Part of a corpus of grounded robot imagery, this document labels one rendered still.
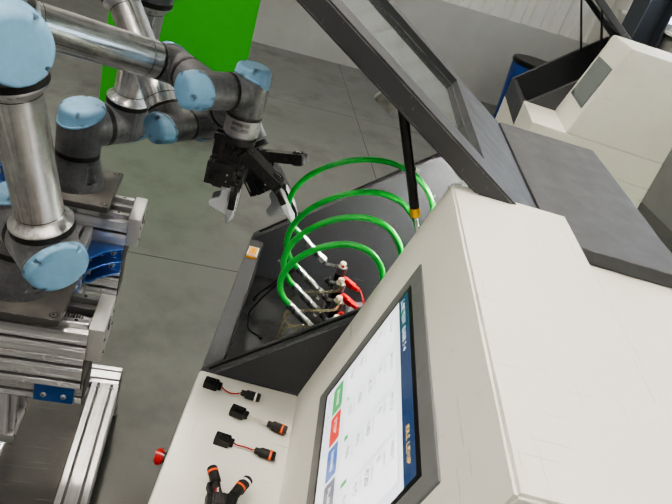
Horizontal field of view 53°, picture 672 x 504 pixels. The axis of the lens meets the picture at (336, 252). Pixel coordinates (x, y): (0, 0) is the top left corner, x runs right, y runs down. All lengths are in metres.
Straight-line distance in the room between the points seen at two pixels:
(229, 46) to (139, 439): 3.03
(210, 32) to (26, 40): 3.79
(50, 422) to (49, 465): 0.17
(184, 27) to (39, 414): 3.09
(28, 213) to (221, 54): 3.74
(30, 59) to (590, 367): 0.89
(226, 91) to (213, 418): 0.65
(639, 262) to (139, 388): 2.04
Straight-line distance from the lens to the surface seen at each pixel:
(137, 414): 2.75
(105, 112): 1.90
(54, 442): 2.36
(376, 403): 1.02
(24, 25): 1.12
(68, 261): 1.33
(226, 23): 4.87
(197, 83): 1.32
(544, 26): 8.81
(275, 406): 1.46
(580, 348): 0.89
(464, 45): 8.50
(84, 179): 1.92
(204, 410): 1.41
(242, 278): 1.86
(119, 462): 2.59
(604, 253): 1.35
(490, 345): 0.81
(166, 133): 1.59
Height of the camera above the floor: 1.97
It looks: 29 degrees down
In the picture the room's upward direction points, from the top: 18 degrees clockwise
